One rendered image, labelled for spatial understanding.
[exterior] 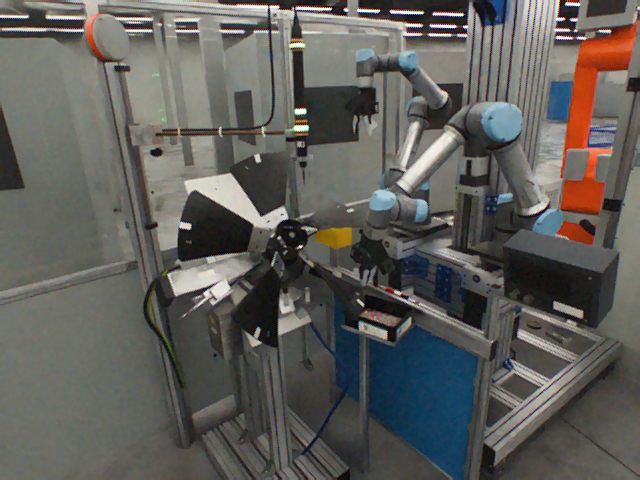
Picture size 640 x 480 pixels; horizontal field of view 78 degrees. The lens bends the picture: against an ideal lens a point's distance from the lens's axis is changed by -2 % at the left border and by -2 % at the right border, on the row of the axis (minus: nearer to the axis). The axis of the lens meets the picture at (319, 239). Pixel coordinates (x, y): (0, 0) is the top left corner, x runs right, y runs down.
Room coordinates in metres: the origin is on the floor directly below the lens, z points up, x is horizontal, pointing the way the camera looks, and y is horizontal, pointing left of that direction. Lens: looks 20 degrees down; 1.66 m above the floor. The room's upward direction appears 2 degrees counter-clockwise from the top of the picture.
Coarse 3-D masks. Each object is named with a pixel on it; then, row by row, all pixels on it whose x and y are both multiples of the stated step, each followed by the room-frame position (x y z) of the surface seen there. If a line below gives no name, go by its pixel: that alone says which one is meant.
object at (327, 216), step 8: (328, 200) 1.60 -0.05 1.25; (320, 208) 1.55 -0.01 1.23; (328, 208) 1.54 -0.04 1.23; (336, 208) 1.54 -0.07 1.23; (344, 208) 1.55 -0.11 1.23; (312, 216) 1.49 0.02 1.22; (320, 216) 1.48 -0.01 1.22; (328, 216) 1.47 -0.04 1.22; (336, 216) 1.47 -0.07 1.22; (344, 216) 1.48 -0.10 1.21; (352, 216) 1.49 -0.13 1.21; (360, 216) 1.51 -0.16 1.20; (304, 224) 1.42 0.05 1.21; (312, 224) 1.41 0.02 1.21; (320, 224) 1.40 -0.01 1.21; (328, 224) 1.40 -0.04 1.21; (336, 224) 1.41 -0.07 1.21; (344, 224) 1.42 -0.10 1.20; (352, 224) 1.43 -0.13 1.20; (360, 224) 1.45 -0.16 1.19
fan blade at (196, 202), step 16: (192, 192) 1.23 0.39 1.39; (192, 208) 1.21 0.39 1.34; (208, 208) 1.22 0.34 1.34; (224, 208) 1.24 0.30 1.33; (192, 224) 1.20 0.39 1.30; (208, 224) 1.21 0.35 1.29; (224, 224) 1.23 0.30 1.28; (240, 224) 1.25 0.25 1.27; (208, 240) 1.21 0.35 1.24; (224, 240) 1.23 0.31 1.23; (240, 240) 1.25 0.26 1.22; (192, 256) 1.18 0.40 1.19; (208, 256) 1.21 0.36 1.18
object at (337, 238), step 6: (342, 228) 1.76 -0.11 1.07; (348, 228) 1.77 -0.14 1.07; (318, 234) 1.83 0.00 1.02; (324, 234) 1.79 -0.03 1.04; (330, 234) 1.76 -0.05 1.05; (336, 234) 1.73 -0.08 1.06; (342, 234) 1.75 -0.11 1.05; (348, 234) 1.77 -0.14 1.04; (318, 240) 1.83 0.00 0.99; (324, 240) 1.79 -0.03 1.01; (330, 240) 1.76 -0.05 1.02; (336, 240) 1.73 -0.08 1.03; (342, 240) 1.75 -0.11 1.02; (348, 240) 1.77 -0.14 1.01; (330, 246) 1.76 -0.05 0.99; (336, 246) 1.73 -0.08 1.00; (342, 246) 1.75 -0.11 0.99
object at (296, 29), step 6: (294, 18) 1.36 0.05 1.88; (294, 24) 1.36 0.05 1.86; (294, 30) 1.35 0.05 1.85; (300, 30) 1.35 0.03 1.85; (294, 36) 1.35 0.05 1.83; (300, 36) 1.35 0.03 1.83; (300, 138) 1.35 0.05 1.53; (306, 138) 1.36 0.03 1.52; (300, 144) 1.35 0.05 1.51; (306, 144) 1.36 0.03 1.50; (300, 150) 1.35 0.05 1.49; (306, 150) 1.36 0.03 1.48; (300, 156) 1.35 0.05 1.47; (306, 156) 1.36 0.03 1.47; (300, 162) 1.36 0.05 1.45; (306, 162) 1.37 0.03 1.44
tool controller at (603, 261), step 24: (528, 240) 1.08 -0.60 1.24; (552, 240) 1.05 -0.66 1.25; (504, 264) 1.09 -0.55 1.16; (528, 264) 1.02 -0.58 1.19; (552, 264) 0.97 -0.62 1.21; (576, 264) 0.93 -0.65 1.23; (600, 264) 0.91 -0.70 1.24; (504, 288) 1.10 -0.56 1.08; (528, 288) 1.04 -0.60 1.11; (552, 288) 0.98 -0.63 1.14; (576, 288) 0.93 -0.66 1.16; (600, 288) 0.89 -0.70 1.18; (552, 312) 0.99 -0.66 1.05; (576, 312) 0.93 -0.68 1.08; (600, 312) 0.91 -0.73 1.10
